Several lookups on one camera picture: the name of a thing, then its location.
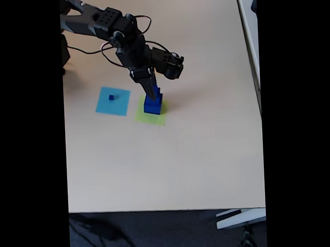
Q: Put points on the large blue cube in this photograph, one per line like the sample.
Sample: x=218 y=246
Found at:
x=153 y=109

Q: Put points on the light blue paper square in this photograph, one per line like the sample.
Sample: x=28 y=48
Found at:
x=106 y=108

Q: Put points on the medium blue cube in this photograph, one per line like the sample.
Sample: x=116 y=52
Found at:
x=159 y=99

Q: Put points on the mid-small blue cube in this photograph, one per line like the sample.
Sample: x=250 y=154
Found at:
x=157 y=90

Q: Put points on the green paper square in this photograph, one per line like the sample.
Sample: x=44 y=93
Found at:
x=151 y=119

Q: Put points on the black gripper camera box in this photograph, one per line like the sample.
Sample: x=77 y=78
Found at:
x=168 y=63

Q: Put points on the dark object on adjacent table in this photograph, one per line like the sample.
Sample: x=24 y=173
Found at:
x=254 y=3

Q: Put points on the white table foot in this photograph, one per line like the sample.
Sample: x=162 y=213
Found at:
x=240 y=218

